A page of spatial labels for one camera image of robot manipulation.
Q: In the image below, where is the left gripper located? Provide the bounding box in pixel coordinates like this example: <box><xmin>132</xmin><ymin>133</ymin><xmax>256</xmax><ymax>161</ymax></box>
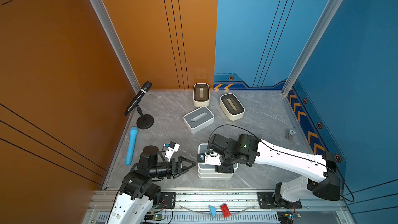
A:
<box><xmin>149</xmin><ymin>156</ymin><xmax>195</xmax><ymax>178</ymax></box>

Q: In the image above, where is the grey lid tissue box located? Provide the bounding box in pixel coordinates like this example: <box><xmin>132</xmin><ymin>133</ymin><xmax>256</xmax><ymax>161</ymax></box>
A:
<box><xmin>198</xmin><ymin>143</ymin><xmax>239</xmax><ymax>172</ymax></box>
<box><xmin>183</xmin><ymin>106</ymin><xmax>215</xmax><ymax>134</ymax></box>
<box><xmin>198</xmin><ymin>170</ymin><xmax>235</xmax><ymax>179</ymax></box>

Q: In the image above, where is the cream tissue box angled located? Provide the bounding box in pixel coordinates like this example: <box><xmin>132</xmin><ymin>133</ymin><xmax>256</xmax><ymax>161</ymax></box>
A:
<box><xmin>220</xmin><ymin>93</ymin><xmax>245</xmax><ymax>121</ymax></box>

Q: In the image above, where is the bamboo lid tissue box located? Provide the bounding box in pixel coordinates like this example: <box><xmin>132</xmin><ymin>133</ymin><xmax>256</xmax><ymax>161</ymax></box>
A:
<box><xmin>199</xmin><ymin>176</ymin><xmax>232</xmax><ymax>181</ymax></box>

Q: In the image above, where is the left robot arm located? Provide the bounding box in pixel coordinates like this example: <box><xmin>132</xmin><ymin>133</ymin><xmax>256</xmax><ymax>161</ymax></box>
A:
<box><xmin>106</xmin><ymin>145</ymin><xmax>196</xmax><ymax>224</ymax></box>

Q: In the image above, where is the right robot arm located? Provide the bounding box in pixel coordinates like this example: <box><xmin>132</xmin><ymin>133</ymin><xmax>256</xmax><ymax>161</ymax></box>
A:
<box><xmin>197</xmin><ymin>134</ymin><xmax>341</xmax><ymax>208</ymax></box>

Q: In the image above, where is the cream tissue box rear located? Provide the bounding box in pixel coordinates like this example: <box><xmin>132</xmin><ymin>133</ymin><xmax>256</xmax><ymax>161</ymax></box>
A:
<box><xmin>193</xmin><ymin>83</ymin><xmax>210</xmax><ymax>107</ymax></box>

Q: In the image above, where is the red block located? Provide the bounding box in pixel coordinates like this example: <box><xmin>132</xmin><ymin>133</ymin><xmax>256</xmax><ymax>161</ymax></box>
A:
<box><xmin>220</xmin><ymin>203</ymin><xmax>231</xmax><ymax>218</ymax></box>

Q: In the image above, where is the blue triangle piece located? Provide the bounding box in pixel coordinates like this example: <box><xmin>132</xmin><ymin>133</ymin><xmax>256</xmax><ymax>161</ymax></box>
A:
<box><xmin>208</xmin><ymin>205</ymin><xmax>217</xmax><ymax>218</ymax></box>

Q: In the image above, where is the black microphone on stand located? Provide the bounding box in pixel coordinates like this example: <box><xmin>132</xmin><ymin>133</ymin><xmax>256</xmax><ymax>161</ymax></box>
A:
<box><xmin>124</xmin><ymin>81</ymin><xmax>154</xmax><ymax>130</ymax></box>

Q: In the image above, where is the left circuit board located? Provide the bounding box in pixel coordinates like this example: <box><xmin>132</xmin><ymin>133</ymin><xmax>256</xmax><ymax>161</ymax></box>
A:
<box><xmin>144</xmin><ymin>212</ymin><xmax>167</xmax><ymax>223</ymax></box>

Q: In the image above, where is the circuit board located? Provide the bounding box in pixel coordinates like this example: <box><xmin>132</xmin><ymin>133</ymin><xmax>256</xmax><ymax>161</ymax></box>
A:
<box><xmin>277</xmin><ymin>212</ymin><xmax>302</xmax><ymax>224</ymax></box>
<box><xmin>144</xmin><ymin>212</ymin><xmax>167</xmax><ymax>223</ymax></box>

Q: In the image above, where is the blue microphone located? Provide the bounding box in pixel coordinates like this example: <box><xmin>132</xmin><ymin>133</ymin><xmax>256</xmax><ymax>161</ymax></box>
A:
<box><xmin>125</xmin><ymin>127</ymin><xmax>138</xmax><ymax>166</ymax></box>

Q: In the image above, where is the small clear bottle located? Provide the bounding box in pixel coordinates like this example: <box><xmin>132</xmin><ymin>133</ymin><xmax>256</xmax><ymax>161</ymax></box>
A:
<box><xmin>286</xmin><ymin>130</ymin><xmax>296</xmax><ymax>140</ymax></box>

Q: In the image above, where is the right circuit board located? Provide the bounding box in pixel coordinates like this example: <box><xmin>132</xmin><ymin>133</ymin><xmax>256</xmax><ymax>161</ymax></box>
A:
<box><xmin>277</xmin><ymin>212</ymin><xmax>302</xmax><ymax>224</ymax></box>

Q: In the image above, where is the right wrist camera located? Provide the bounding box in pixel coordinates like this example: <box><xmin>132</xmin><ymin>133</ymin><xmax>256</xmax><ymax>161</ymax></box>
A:
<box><xmin>197</xmin><ymin>152</ymin><xmax>221</xmax><ymax>166</ymax></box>

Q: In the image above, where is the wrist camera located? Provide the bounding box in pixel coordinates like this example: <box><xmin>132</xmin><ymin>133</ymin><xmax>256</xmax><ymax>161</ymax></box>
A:
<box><xmin>197</xmin><ymin>152</ymin><xmax>221</xmax><ymax>166</ymax></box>
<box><xmin>164</xmin><ymin>142</ymin><xmax>180</xmax><ymax>162</ymax></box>

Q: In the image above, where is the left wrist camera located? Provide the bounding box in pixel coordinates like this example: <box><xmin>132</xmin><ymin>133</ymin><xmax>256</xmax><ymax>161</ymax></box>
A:
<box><xmin>164</xmin><ymin>142</ymin><xmax>180</xmax><ymax>162</ymax></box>

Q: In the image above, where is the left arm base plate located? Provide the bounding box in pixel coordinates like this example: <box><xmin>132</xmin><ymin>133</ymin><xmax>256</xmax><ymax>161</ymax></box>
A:
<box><xmin>155</xmin><ymin>191</ymin><xmax>176</xmax><ymax>209</ymax></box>

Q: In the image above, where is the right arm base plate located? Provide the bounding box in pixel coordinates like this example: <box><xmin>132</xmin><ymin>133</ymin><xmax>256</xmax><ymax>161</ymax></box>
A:
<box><xmin>257</xmin><ymin>191</ymin><xmax>302</xmax><ymax>209</ymax></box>

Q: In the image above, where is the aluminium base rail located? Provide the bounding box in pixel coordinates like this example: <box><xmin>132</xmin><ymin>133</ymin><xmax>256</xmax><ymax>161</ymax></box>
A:
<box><xmin>83</xmin><ymin>189</ymin><xmax>355</xmax><ymax>224</ymax></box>

